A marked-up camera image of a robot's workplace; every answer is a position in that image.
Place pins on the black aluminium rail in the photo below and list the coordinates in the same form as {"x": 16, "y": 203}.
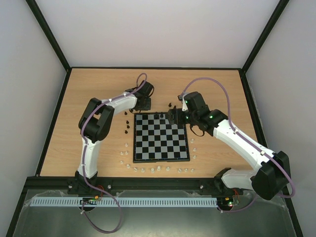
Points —
{"x": 114, "y": 185}

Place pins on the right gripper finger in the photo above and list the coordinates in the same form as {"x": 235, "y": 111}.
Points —
{"x": 178, "y": 117}
{"x": 170, "y": 117}

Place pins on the white slotted cable duct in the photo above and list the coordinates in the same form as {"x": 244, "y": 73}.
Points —
{"x": 125, "y": 202}

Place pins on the black and white chessboard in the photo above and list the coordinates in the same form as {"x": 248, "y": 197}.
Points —
{"x": 155, "y": 140}

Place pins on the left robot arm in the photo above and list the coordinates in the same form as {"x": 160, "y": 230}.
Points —
{"x": 95, "y": 125}

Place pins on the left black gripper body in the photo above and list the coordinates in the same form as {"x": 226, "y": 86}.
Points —
{"x": 145, "y": 106}

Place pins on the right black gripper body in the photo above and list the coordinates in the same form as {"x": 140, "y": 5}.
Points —
{"x": 173, "y": 116}

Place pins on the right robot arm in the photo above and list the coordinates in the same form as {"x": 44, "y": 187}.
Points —
{"x": 270, "y": 171}

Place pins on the black cage frame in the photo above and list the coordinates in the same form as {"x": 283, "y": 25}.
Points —
{"x": 158, "y": 35}

